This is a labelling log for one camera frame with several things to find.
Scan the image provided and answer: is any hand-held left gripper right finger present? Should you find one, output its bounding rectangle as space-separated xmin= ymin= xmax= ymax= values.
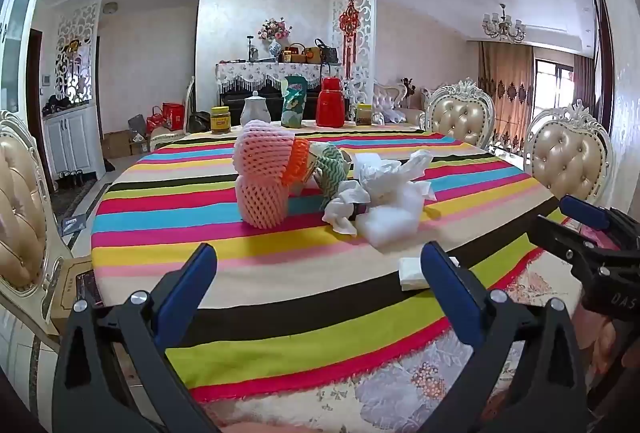
xmin=420 ymin=240 xmax=593 ymax=433

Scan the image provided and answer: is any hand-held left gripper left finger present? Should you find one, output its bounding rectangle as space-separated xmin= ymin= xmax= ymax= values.
xmin=52 ymin=243 xmax=236 ymax=433

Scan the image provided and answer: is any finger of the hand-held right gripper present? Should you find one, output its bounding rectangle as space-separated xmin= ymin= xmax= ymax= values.
xmin=529 ymin=214 xmax=603 ymax=275
xmin=559 ymin=194 xmax=626 ymax=236

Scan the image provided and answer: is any white cloth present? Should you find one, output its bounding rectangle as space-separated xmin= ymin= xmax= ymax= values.
xmin=322 ymin=180 xmax=371 ymax=239

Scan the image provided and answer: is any orange foam fruit net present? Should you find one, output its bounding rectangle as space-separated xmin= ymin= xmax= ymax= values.
xmin=281 ymin=138 xmax=313 ymax=186

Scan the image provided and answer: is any white folded napkin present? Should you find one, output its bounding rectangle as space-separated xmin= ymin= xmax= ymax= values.
xmin=399 ymin=257 xmax=458 ymax=291

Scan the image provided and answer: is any beige tufted dining chair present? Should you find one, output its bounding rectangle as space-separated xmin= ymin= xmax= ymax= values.
xmin=0 ymin=110 xmax=76 ymax=349
xmin=524 ymin=100 xmax=613 ymax=214
xmin=424 ymin=79 xmax=496 ymax=148

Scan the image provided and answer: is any floral tablecloth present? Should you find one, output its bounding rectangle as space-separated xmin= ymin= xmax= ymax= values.
xmin=200 ymin=213 xmax=601 ymax=433

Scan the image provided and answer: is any cardboard box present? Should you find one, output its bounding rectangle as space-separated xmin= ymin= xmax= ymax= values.
xmin=50 ymin=255 xmax=108 ymax=319

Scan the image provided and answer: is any striped tablecloth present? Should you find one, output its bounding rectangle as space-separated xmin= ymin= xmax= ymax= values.
xmin=90 ymin=123 xmax=583 ymax=404

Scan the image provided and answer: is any pink foam fruit net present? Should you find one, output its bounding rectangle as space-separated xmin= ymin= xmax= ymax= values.
xmin=235 ymin=173 xmax=292 ymax=230
xmin=232 ymin=120 xmax=297 ymax=178

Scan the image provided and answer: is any white plastic bag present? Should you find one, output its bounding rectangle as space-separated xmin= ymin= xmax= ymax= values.
xmin=352 ymin=149 xmax=433 ymax=204

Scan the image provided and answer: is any brown patterned curtain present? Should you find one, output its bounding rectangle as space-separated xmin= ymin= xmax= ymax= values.
xmin=477 ymin=40 xmax=535 ymax=148

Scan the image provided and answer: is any yellow sauce jar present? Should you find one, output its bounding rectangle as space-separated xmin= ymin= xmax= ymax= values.
xmin=210 ymin=106 xmax=232 ymax=134

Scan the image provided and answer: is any red gift box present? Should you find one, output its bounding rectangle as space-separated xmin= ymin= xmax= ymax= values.
xmin=161 ymin=102 xmax=186 ymax=131

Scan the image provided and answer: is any white tufted sofa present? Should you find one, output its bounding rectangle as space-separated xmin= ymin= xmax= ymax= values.
xmin=372 ymin=80 xmax=431 ymax=124

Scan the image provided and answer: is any white floor cabinet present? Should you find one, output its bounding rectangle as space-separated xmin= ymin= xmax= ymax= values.
xmin=42 ymin=100 xmax=106 ymax=191

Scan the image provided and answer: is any chandelier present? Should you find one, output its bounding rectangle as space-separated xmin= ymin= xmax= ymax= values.
xmin=481 ymin=4 xmax=527 ymax=44

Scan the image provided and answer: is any red thermos jug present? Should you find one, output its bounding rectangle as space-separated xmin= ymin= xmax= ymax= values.
xmin=315 ymin=77 xmax=348 ymax=128

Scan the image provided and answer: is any black piano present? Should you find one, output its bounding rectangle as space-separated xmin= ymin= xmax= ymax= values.
xmin=217 ymin=78 xmax=351 ymax=124

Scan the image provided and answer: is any green patterned vase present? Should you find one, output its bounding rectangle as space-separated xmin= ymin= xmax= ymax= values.
xmin=281 ymin=75 xmax=308 ymax=128

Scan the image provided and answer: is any lace piano cover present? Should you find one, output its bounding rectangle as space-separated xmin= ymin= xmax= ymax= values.
xmin=215 ymin=60 xmax=346 ymax=94

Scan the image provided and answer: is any dark wooden door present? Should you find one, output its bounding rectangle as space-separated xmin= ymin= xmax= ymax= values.
xmin=27 ymin=28 xmax=56 ymax=186

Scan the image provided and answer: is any dark handbag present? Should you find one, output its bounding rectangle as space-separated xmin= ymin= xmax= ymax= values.
xmin=315 ymin=39 xmax=340 ymax=64

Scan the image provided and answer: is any white lattice screen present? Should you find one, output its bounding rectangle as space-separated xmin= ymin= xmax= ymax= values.
xmin=330 ymin=0 xmax=377 ymax=114
xmin=55 ymin=0 xmax=103 ymax=104

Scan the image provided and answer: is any pink flower bouquet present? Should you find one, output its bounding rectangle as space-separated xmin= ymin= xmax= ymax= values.
xmin=257 ymin=18 xmax=293 ymax=41

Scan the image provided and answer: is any red knot ornament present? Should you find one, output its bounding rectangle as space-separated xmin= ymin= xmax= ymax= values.
xmin=339 ymin=0 xmax=362 ymax=64

